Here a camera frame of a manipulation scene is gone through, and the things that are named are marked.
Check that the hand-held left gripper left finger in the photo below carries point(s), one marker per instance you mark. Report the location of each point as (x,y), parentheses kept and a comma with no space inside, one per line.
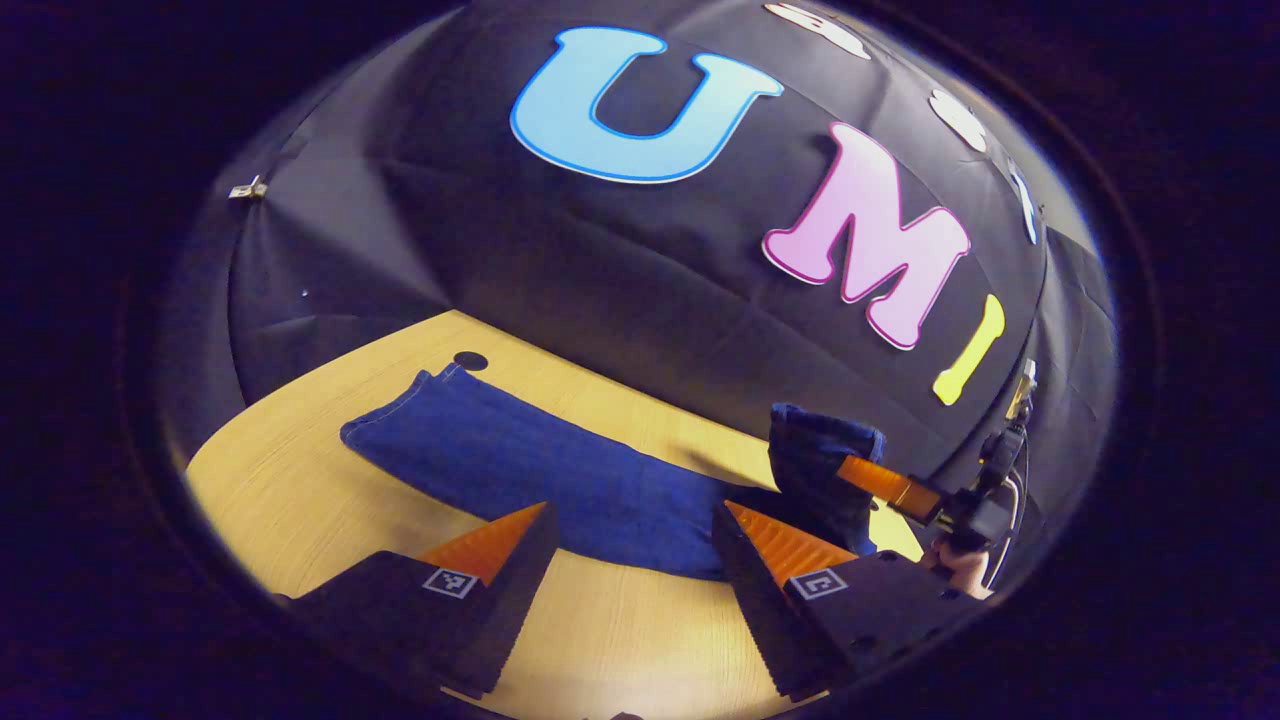
(515,610)

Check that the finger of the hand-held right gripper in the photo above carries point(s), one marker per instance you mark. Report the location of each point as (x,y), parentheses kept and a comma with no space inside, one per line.
(885,485)

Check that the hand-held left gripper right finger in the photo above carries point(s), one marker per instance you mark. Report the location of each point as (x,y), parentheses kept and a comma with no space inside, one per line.
(755,610)

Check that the blue denim jeans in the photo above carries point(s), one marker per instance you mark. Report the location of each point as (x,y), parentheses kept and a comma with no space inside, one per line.
(520,470)

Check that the black table grommet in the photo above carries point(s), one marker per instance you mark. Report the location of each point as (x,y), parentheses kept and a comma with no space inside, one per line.
(470,360)

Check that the black backdrop cloth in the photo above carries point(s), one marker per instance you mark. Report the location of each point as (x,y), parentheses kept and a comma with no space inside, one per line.
(560,250)

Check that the small silver clip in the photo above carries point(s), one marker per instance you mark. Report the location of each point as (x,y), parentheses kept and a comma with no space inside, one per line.
(248,188)

